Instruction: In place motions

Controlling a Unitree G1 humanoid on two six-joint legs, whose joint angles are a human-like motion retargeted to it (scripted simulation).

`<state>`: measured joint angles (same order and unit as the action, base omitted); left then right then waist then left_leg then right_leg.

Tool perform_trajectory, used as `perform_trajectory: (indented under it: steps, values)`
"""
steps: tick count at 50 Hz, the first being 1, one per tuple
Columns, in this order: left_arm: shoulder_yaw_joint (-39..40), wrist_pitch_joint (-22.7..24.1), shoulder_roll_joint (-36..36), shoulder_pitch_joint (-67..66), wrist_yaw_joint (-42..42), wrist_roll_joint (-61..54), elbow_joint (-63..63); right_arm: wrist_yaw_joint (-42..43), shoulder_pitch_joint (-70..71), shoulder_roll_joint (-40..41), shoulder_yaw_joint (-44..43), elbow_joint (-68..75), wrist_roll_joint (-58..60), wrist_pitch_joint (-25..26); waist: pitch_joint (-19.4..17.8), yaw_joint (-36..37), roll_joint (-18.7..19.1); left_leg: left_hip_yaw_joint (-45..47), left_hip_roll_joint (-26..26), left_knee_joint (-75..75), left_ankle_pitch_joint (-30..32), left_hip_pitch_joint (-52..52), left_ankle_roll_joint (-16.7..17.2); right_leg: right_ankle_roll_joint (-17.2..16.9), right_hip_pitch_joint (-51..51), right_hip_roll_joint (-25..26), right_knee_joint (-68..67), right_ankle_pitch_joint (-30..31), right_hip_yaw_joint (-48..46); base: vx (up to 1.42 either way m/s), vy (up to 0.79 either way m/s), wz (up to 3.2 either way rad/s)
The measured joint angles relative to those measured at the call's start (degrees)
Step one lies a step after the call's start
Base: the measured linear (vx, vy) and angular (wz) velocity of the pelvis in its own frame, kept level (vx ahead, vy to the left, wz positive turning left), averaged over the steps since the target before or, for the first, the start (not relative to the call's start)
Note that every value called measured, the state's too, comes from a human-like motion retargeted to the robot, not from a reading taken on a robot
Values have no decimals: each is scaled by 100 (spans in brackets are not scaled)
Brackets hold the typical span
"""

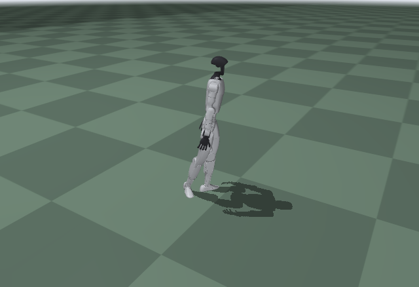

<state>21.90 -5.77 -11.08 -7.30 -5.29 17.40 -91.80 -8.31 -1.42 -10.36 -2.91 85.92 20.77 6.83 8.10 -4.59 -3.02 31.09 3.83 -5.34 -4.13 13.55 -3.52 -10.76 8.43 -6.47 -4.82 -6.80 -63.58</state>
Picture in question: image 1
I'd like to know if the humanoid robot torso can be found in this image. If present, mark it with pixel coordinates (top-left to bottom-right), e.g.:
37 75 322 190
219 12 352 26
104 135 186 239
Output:
202 77 225 131

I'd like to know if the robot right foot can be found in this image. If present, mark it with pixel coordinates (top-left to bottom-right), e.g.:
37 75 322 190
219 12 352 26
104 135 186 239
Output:
183 182 194 198

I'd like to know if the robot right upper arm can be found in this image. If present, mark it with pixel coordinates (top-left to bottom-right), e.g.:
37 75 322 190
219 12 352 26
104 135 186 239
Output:
206 82 219 113

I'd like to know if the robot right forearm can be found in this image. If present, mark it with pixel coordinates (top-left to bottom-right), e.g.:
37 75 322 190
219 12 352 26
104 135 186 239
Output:
204 108 214 136

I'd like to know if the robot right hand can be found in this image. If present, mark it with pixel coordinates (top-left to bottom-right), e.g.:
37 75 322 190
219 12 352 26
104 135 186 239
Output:
197 130 211 150

